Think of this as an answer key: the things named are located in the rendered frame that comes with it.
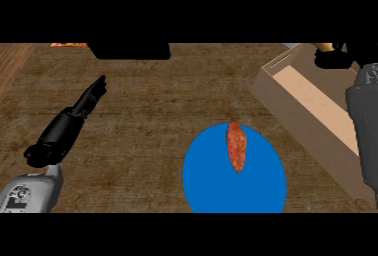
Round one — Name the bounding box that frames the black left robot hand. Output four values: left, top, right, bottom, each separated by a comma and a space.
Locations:
23, 74, 108, 169

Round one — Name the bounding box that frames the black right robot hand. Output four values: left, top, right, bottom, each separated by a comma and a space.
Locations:
313, 42, 378, 71

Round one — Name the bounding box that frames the brown cardboard box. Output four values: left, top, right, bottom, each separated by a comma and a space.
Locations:
250, 42, 378, 201

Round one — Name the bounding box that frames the red-orange pear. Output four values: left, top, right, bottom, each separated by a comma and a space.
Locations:
225, 120, 249, 174

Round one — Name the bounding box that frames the blue round plate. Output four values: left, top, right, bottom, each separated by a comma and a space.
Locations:
182, 122, 290, 214

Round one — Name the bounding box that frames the tan curved object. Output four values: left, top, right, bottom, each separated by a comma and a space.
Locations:
311, 42, 347, 53

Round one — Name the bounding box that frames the orange object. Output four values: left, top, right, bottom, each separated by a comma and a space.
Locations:
49, 42, 91, 48

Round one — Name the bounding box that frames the black appliance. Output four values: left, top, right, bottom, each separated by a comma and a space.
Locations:
88, 42, 173, 61

